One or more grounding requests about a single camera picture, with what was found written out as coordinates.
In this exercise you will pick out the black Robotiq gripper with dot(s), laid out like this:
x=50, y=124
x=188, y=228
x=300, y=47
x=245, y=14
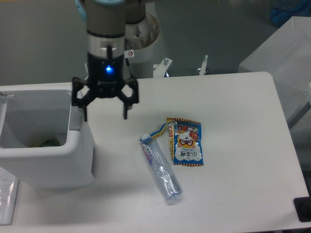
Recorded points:
x=107, y=75

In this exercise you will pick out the white plastic trash can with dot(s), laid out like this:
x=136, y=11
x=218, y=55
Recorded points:
x=32, y=111

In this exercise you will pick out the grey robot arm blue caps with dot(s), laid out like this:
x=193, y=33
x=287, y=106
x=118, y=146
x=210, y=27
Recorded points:
x=106, y=22

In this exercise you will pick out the trash inside can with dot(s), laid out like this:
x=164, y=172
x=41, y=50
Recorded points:
x=45, y=142

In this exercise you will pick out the yellow blue wrapper strip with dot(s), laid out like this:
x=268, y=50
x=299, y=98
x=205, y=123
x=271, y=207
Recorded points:
x=159, y=132

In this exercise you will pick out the blue orange snack bag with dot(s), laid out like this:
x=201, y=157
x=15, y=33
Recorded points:
x=185, y=141

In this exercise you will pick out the clear plastic water bottle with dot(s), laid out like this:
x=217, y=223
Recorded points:
x=161, y=170

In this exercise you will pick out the clear document holder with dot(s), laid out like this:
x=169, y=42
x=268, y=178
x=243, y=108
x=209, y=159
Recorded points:
x=8, y=196

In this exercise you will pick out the white side table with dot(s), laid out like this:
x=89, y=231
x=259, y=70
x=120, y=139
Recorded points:
x=286, y=55

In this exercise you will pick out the blue plastic bag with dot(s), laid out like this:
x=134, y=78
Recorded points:
x=283, y=10

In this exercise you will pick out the black device at edge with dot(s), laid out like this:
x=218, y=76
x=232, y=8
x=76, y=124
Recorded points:
x=303, y=208

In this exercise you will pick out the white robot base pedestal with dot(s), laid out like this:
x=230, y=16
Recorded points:
x=140, y=41

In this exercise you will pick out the white clamp bracket middle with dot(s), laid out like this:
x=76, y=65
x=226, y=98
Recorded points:
x=162, y=69

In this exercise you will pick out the metal clamp bracket right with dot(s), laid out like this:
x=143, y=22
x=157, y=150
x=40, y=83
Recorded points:
x=203, y=70

